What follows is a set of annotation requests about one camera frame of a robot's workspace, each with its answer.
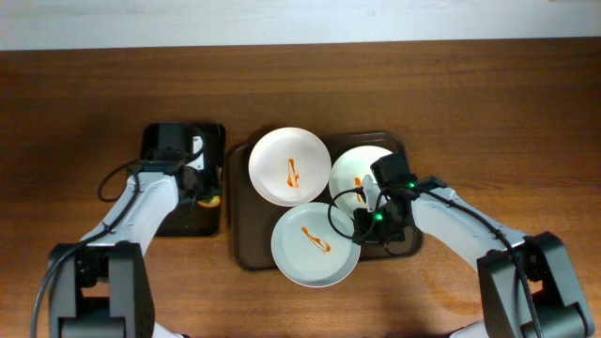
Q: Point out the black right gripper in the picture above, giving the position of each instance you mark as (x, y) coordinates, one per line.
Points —
(371, 207)

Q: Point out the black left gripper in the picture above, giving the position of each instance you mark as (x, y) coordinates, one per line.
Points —
(198, 186)

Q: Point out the yellow green sponge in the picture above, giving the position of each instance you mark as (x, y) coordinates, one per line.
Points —
(212, 202)

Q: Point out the white round plate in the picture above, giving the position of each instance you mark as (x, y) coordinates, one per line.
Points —
(348, 172)

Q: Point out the white plate with sauce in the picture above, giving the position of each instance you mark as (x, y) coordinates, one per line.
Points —
(289, 166)
(310, 245)

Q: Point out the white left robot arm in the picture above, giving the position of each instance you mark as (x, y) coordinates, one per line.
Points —
(98, 286)

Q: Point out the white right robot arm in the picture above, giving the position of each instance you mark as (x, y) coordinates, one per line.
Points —
(528, 285)

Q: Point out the small black tray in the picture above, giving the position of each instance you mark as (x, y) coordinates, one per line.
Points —
(205, 147)

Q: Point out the brown plastic serving tray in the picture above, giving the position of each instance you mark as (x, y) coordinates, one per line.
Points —
(252, 218)

